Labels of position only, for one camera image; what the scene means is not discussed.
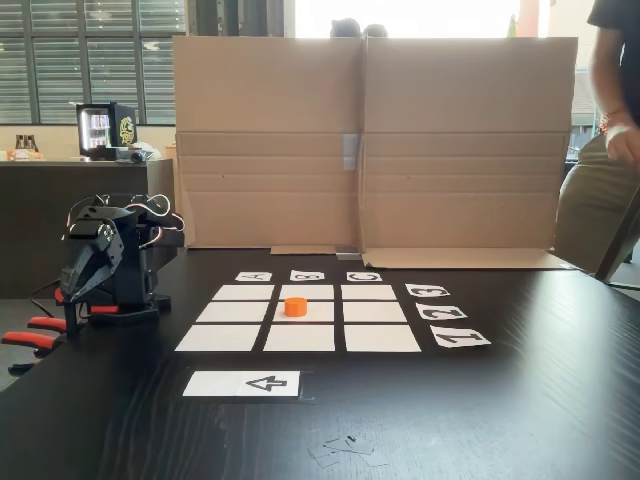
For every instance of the white nine-square grid sheet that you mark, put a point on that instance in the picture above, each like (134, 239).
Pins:
(305, 337)

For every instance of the black bar clamp orange trim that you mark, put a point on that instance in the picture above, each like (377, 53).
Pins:
(105, 309)

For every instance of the round orange token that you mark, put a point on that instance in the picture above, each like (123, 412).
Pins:
(295, 307)

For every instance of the white arrow paper sheet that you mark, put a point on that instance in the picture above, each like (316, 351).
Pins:
(240, 384)

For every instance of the number 3 paper sheet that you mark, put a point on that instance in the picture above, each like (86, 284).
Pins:
(427, 290)

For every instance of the number 2 paper sheet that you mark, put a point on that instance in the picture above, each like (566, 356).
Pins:
(441, 311)

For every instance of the number 1 paper sheet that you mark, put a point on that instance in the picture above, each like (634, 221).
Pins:
(460, 337)

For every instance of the letter C paper sheet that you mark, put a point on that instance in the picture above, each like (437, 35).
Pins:
(364, 276)

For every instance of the grey blue device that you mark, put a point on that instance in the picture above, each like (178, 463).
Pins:
(131, 156)

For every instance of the dark wooden counter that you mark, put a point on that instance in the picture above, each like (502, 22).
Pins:
(30, 225)

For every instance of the dark wooden stand leg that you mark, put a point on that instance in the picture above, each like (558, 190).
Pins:
(620, 260)

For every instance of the black mini fridge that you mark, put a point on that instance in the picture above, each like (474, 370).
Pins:
(122, 127)

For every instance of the orange white carton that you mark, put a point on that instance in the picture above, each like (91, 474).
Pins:
(22, 155)

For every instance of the brown bottles pack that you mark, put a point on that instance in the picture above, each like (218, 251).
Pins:
(27, 143)

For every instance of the white crumpled bag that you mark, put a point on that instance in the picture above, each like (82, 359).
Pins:
(155, 152)

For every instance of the grey tape strip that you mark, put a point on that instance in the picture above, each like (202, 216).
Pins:
(348, 255)
(350, 152)

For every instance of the letter B paper sheet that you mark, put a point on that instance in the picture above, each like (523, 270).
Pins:
(307, 276)

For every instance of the letter A paper sheet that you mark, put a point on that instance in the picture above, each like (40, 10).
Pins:
(254, 276)

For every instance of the clear tape scraps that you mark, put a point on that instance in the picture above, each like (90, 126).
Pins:
(345, 450)

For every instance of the brown cardboard box panel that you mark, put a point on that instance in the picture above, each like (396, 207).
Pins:
(465, 125)
(265, 125)

